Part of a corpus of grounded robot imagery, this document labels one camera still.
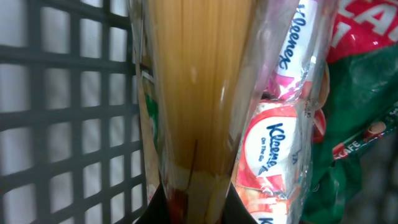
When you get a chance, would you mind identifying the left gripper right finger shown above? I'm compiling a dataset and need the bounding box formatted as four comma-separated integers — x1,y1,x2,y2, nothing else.
222,184,257,224

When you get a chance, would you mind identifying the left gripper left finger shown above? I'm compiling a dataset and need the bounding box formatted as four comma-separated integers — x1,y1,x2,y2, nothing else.
135,184,170,224

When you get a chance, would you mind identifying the green Nescafe coffee bag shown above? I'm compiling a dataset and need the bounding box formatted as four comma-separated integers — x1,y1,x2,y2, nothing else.
301,0,397,223

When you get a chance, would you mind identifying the San Remo spaghetti packet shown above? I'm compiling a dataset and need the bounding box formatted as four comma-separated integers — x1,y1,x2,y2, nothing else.
128,0,301,224

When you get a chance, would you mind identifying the grey plastic basket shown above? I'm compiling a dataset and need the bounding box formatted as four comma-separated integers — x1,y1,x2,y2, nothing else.
1,0,147,223

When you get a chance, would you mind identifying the Kleenex tissue multipack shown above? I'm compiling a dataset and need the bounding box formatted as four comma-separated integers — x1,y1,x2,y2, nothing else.
233,0,338,224

